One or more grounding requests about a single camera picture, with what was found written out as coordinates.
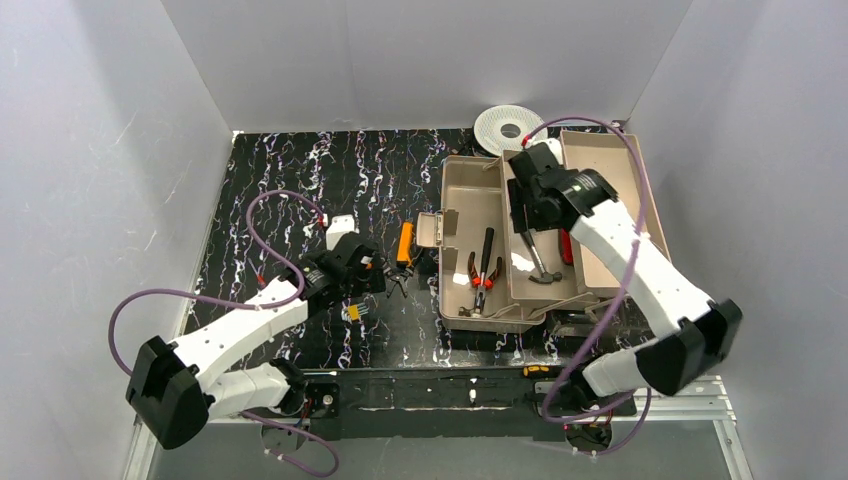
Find orange handle pliers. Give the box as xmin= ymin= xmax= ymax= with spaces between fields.
xmin=386 ymin=221 xmax=414 ymax=298

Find black handle hammer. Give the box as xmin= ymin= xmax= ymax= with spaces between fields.
xmin=459 ymin=227 xmax=495 ymax=317
xmin=520 ymin=231 xmax=563 ymax=285

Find beige plastic tool box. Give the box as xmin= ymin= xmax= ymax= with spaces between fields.
xmin=415 ymin=129 xmax=672 ymax=335

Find red needle nose pliers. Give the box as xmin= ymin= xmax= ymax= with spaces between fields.
xmin=467 ymin=252 xmax=504 ymax=291

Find red utility knife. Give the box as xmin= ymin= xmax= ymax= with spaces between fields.
xmin=559 ymin=229 xmax=574 ymax=266

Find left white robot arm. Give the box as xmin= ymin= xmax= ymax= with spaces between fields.
xmin=126 ymin=232 xmax=385 ymax=450

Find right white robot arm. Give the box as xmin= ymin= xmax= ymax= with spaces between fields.
xmin=508 ymin=144 xmax=743 ymax=399

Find yellow hex key set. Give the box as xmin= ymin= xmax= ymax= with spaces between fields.
xmin=341 ymin=303 xmax=370 ymax=322

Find white filament spool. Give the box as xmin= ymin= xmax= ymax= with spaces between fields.
xmin=473 ymin=104 xmax=543 ymax=156

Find black marble pattern mat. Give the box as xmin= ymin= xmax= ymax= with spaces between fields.
xmin=170 ymin=124 xmax=654 ymax=372

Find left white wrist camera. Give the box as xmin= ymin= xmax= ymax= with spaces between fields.
xmin=325 ymin=214 xmax=359 ymax=250

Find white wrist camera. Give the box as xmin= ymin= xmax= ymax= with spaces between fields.
xmin=524 ymin=137 xmax=565 ymax=166
xmin=325 ymin=214 xmax=359 ymax=250

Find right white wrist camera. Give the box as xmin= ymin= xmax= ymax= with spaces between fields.
xmin=524 ymin=137 xmax=565 ymax=166

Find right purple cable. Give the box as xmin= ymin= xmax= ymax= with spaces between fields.
xmin=521 ymin=117 xmax=654 ymax=458

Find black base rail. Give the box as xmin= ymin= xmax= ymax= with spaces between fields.
xmin=281 ymin=367 xmax=566 ymax=441

